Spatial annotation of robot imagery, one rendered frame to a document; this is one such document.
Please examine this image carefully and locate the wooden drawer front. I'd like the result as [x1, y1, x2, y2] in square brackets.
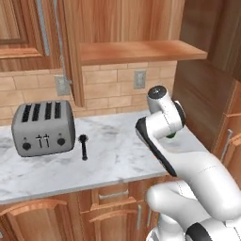
[89, 182, 140, 209]

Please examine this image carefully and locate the silver open door handle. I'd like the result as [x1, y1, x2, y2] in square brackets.
[52, 0, 73, 86]

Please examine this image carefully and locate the grey four-slot toaster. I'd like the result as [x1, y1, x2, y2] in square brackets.
[10, 100, 76, 158]

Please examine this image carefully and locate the wooden base cabinet door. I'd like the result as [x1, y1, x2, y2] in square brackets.
[0, 199, 77, 241]
[80, 205, 144, 241]

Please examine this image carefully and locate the wooden side cabinet door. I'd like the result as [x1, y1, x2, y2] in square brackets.
[212, 111, 241, 189]

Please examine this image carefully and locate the silver drawer handle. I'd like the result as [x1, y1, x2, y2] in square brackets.
[98, 189, 130, 201]

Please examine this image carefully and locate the closed wooden wall cabinet door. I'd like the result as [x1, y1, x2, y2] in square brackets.
[0, 0, 62, 73]

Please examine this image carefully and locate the tall wooden cabinet panel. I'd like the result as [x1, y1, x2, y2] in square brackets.
[171, 0, 241, 153]

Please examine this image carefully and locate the silver wall cabinet door handle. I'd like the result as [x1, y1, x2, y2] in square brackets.
[35, 0, 51, 57]

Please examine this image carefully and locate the silver base cabinet door handle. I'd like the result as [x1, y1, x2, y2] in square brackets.
[137, 203, 143, 231]
[146, 208, 153, 229]

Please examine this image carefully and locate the open wooden wall cabinet door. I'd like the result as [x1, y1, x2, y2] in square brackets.
[55, 0, 86, 108]

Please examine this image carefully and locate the grey wall outlet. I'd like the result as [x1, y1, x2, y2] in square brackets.
[133, 69, 148, 90]
[54, 74, 72, 97]

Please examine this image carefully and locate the silver side cabinet handle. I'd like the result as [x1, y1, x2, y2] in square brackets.
[219, 128, 234, 164]

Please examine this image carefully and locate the open wooden wall cabinet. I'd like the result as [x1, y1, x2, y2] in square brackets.
[62, 0, 208, 67]

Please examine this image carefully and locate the black kitchen utensil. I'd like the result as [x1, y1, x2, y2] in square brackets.
[77, 134, 89, 162]

